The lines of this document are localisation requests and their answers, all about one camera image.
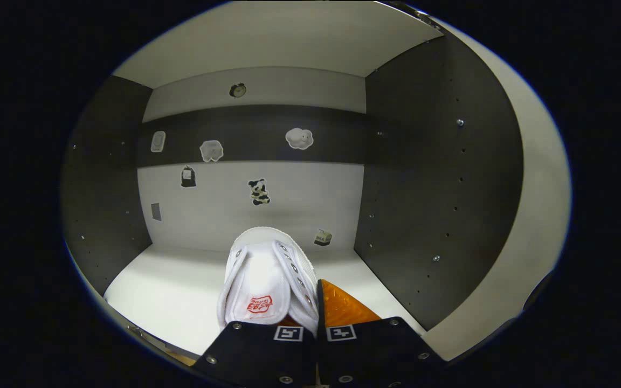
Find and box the white canvas shoe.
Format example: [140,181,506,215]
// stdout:
[217,226,322,337]

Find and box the white shoe cabinet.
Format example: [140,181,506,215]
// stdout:
[61,0,572,372]

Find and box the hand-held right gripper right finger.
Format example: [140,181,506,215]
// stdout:
[317,279,446,387]

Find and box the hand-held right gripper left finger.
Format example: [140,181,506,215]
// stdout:
[192,318,316,386]

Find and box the white cabinet door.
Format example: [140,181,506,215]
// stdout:
[424,16,572,362]

